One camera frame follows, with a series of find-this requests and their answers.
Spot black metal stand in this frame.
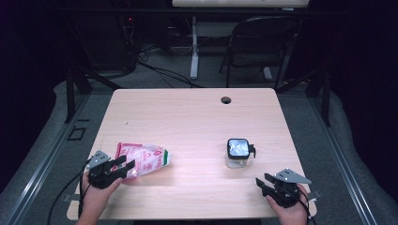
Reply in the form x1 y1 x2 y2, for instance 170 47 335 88
276 62 332 128
65 62 121 124

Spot person's right hand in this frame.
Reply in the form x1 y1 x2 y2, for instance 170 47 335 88
266 185 310 225

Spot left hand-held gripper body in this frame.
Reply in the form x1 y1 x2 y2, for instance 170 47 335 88
85 150 124 189

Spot right hand-held gripper black cable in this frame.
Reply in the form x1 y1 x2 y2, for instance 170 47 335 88
289 187 317 225

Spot pink and white plastic bag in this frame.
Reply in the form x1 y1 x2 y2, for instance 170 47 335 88
115 142 172 180

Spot person's left hand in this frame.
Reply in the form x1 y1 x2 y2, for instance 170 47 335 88
80 172 123 217

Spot hand-held gripper black cable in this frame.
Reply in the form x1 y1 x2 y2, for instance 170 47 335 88
46 157 95 225
289 187 317 225

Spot dark equipment cabinet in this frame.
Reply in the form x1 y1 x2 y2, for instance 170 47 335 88
74 12 139 71

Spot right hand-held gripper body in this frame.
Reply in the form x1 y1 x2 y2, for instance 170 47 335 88
262 168 313 208

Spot aluminium floor rail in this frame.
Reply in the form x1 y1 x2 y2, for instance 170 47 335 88
308 97 376 225
6 93 92 225

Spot black floor cables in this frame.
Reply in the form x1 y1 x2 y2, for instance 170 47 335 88
137 43 205 88

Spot left hand-held gripper black cable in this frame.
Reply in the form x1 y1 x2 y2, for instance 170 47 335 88
46 157 95 225

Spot black folding chair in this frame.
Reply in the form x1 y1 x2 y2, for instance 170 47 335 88
219 15 303 90

